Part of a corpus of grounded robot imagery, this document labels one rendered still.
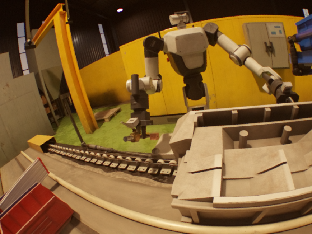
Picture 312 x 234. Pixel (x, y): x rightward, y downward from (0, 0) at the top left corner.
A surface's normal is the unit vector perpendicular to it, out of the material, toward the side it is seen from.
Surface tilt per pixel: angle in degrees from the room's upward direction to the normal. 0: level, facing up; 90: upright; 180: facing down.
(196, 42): 95
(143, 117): 65
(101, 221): 0
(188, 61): 95
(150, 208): 0
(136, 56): 90
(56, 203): 92
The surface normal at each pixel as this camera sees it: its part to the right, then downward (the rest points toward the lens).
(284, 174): -0.71, -0.68
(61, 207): 0.91, -0.04
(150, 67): -0.22, 0.50
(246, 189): -0.30, -0.83
